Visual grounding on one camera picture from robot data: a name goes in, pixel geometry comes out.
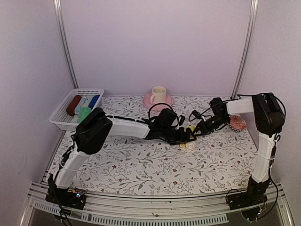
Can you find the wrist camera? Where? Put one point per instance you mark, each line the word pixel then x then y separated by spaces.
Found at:
pixel 181 120
pixel 195 115

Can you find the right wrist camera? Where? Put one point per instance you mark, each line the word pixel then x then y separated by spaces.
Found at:
pixel 195 115

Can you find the right aluminium frame post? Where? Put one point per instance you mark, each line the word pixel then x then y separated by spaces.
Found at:
pixel 247 44

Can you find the dark red rolled towel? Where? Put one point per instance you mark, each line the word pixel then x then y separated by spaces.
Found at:
pixel 72 105

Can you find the light blue rolled towel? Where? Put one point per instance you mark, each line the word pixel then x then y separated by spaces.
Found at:
pixel 84 102

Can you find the white plastic basket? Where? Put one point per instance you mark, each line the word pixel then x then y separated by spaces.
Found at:
pixel 61 119

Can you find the aluminium frame post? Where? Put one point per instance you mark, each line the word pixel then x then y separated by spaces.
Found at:
pixel 63 37
pixel 247 44

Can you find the front aluminium rail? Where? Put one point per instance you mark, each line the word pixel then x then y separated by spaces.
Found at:
pixel 124 210

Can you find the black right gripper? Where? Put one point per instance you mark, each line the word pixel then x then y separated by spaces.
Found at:
pixel 204 129

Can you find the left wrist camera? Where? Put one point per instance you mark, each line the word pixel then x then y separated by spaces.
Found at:
pixel 181 120

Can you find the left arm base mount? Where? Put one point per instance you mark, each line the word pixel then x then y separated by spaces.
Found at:
pixel 66 198

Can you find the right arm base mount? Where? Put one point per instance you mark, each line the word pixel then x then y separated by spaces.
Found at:
pixel 252 196

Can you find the cream ceramic mug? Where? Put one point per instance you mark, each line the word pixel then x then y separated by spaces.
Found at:
pixel 158 95

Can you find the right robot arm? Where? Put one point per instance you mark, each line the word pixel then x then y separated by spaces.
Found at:
pixel 269 116

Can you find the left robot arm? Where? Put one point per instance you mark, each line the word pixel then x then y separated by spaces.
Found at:
pixel 92 132

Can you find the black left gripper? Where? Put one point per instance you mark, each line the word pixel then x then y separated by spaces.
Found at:
pixel 181 139

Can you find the left aluminium frame post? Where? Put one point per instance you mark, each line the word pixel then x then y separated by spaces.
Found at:
pixel 63 37

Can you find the yellow patterned towel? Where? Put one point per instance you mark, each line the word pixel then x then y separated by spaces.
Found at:
pixel 190 139

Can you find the green microfibre towel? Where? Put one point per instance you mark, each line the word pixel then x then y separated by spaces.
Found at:
pixel 84 112

